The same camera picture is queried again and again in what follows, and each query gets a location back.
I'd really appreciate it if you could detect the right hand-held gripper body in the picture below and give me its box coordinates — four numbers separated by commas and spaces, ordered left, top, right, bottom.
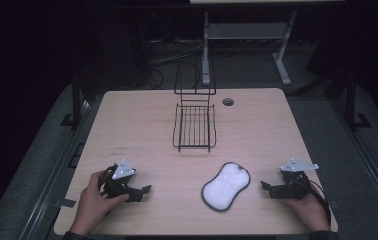
270, 158, 320, 201

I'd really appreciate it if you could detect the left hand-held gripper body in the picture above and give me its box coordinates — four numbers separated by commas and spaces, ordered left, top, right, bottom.
97, 159, 142, 203

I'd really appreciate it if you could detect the white sponge with dark rim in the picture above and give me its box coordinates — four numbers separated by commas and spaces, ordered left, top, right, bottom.
200, 161, 252, 213

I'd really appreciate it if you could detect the black wire rack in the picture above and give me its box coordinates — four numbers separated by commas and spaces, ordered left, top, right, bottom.
172, 55, 217, 154

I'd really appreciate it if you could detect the person's right hand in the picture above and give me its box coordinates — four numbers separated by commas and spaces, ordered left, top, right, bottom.
283, 184, 331, 233

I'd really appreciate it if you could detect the person's left hand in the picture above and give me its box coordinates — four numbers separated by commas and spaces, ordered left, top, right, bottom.
69, 170, 131, 237

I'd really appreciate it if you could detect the grey metal stand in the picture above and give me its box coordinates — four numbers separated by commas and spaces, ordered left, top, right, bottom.
200, 9, 298, 87

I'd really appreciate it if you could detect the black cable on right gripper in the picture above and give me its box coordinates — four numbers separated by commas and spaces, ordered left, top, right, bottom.
305, 178, 332, 228

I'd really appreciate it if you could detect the black metal frame post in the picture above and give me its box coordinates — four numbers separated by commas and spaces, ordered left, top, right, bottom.
341, 71, 372, 131
60, 74, 85, 129

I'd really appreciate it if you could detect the bundle of floor cables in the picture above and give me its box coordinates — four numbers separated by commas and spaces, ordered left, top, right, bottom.
145, 38, 211, 91

